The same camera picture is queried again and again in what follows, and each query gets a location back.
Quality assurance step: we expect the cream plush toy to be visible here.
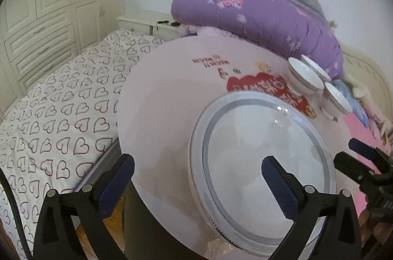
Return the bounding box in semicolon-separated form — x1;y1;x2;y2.
351;85;373;101

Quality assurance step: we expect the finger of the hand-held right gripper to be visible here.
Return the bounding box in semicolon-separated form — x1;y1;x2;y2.
348;138;393;175
334;151;379;187

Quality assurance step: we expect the blue floral pillow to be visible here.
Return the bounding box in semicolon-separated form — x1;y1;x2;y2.
333;80;369;125

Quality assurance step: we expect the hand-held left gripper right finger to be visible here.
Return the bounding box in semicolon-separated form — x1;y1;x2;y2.
261;156;363;260

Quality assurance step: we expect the white plate with grey rim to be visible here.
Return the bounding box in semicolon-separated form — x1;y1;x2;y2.
187;91;337;250
187;113;330;251

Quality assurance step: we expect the white heart-print bed sheet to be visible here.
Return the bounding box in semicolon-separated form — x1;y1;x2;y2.
0;29;166;260

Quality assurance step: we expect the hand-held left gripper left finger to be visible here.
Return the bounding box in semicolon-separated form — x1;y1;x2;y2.
32;153;136;260

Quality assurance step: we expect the purple floral quilt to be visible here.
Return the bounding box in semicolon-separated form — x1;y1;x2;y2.
171;0;344;81

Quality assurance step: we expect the round pink printed table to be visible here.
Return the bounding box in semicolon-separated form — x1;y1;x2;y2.
117;34;366;254

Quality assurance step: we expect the cream nightstand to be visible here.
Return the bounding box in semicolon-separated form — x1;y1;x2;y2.
117;13;185;42

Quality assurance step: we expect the cream panelled wardrobe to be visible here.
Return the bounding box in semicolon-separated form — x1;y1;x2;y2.
0;0;136;122

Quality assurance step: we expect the light pink folded blanket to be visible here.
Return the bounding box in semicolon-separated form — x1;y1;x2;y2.
180;24;240;40

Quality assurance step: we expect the white bowl with grey band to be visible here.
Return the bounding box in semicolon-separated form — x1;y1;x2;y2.
287;57;324;96
319;82;353;121
301;54;332;82

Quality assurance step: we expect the cream wooden headboard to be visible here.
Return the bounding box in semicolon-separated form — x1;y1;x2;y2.
341;43;393;101

